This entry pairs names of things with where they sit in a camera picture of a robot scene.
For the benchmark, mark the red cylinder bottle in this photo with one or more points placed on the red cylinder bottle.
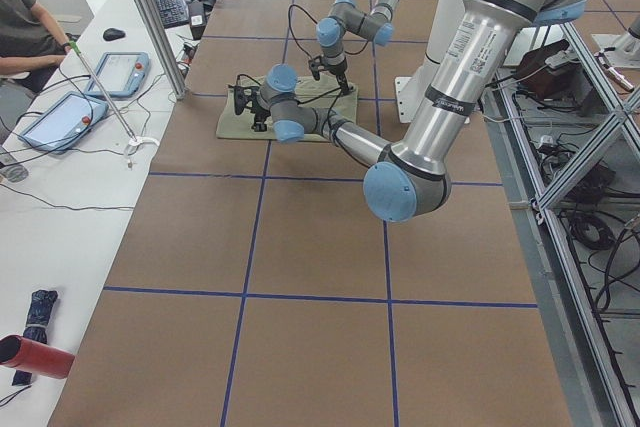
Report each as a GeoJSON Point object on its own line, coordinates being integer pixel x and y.
{"type": "Point", "coordinates": [34, 357]}

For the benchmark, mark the teach pendant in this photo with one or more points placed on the teach pendant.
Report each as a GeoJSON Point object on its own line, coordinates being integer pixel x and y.
{"type": "Point", "coordinates": [62, 125]}
{"type": "Point", "coordinates": [122, 73]}

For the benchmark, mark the seated person in grey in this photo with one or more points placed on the seated person in grey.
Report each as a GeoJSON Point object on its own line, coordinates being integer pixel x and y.
{"type": "Point", "coordinates": [32, 42]}

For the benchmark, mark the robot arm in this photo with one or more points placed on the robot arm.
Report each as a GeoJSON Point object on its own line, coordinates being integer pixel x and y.
{"type": "Point", "coordinates": [469, 41]}
{"type": "Point", "coordinates": [344, 17]}

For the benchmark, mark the brown box under frame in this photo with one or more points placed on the brown box under frame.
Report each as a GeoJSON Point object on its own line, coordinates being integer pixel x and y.
{"type": "Point", "coordinates": [543, 80]}

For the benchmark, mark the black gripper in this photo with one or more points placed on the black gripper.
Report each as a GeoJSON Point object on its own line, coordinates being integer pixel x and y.
{"type": "Point", "coordinates": [340, 75]}
{"type": "Point", "coordinates": [259, 112]}

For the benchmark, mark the teach pendant near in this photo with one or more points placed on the teach pendant near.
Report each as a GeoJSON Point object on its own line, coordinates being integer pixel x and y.
{"type": "Point", "coordinates": [62, 125]}

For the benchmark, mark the black computer keyboard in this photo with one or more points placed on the black computer keyboard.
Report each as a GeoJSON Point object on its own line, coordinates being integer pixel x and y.
{"type": "Point", "coordinates": [173, 13]}

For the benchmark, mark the metal reacher grabber tool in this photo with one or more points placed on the metal reacher grabber tool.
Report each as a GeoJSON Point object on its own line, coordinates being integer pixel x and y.
{"type": "Point", "coordinates": [135, 140]}

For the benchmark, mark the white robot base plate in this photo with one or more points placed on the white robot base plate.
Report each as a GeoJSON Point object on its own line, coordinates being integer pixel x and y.
{"type": "Point", "coordinates": [409, 92]}

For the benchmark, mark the green long-sleeve shirt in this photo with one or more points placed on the green long-sleeve shirt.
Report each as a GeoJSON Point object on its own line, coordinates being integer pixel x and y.
{"type": "Point", "coordinates": [294, 116]}

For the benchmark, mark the aluminium side frame rails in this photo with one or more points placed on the aluminium side frame rails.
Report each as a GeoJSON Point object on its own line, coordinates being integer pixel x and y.
{"type": "Point", "coordinates": [572, 166]}

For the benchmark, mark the black computer mouse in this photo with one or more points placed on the black computer mouse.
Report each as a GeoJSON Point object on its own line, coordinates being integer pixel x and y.
{"type": "Point", "coordinates": [112, 34]}

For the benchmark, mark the aluminium frame post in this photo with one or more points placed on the aluminium frame post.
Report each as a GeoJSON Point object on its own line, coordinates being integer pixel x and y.
{"type": "Point", "coordinates": [151, 19]}

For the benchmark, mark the teach pendant far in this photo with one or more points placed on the teach pendant far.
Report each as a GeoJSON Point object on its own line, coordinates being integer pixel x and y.
{"type": "Point", "coordinates": [122, 73]}

